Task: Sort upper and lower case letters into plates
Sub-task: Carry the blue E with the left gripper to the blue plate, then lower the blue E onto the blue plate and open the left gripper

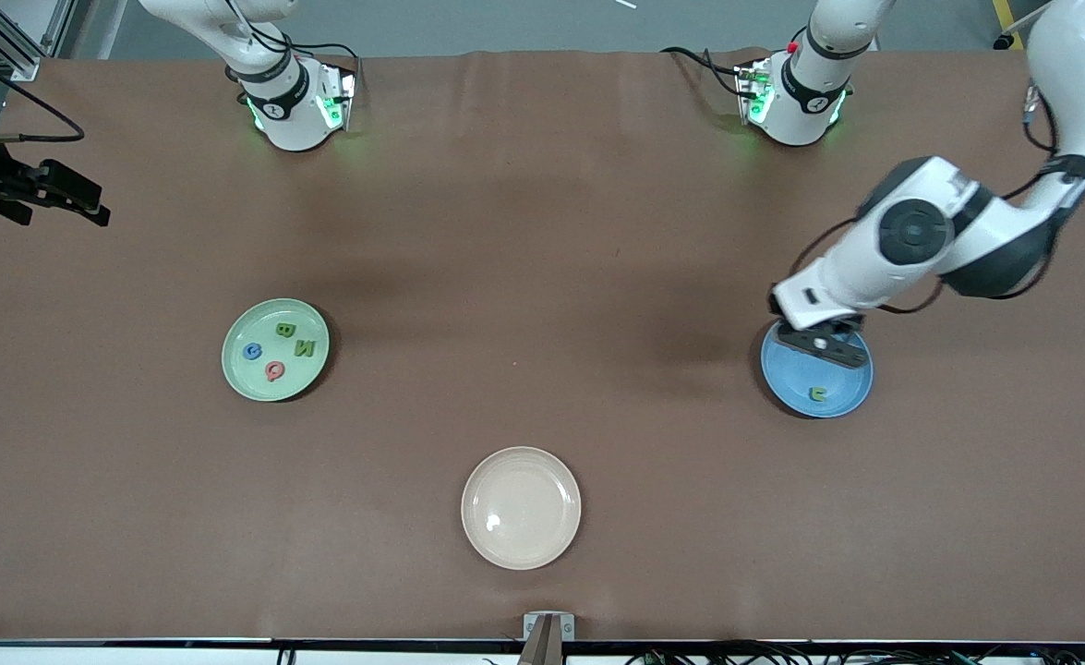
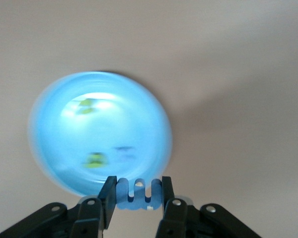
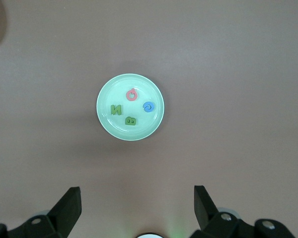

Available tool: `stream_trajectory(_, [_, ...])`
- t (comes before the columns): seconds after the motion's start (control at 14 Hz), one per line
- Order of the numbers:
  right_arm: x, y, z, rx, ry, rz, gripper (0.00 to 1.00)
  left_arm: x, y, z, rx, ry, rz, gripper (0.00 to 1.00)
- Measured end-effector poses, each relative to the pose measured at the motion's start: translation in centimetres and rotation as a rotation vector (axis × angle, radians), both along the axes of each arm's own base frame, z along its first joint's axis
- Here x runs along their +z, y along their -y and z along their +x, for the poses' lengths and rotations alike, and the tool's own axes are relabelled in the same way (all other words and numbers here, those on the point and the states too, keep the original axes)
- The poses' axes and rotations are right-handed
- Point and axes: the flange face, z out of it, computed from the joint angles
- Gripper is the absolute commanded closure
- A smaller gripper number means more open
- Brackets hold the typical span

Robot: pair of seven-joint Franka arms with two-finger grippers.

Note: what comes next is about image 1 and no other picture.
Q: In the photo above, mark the aluminium frame post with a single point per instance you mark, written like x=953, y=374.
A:
x=27, y=66

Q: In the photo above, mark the right arm base connector plate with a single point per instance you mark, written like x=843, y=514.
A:
x=343, y=92

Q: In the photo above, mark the left arm base connector plate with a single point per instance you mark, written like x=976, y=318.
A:
x=747, y=92

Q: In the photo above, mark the green letter N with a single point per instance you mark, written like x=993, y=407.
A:
x=305, y=348

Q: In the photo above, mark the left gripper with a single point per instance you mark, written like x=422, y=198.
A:
x=849, y=322

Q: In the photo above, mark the brown table mat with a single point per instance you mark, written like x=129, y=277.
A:
x=542, y=185

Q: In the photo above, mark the green plate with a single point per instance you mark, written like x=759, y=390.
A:
x=311, y=379

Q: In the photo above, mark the blue plate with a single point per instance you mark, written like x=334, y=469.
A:
x=782, y=388

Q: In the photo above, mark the grey rod with black foot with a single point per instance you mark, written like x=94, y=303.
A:
x=991, y=37

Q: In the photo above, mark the blue letter C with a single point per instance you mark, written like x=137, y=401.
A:
x=247, y=352

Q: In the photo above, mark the beige plate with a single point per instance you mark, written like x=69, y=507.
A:
x=521, y=508

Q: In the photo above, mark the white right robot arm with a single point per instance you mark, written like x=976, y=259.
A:
x=288, y=111

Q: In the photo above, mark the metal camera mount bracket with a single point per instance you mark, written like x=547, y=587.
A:
x=547, y=646

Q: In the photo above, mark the pink letter Q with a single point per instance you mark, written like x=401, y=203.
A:
x=268, y=372

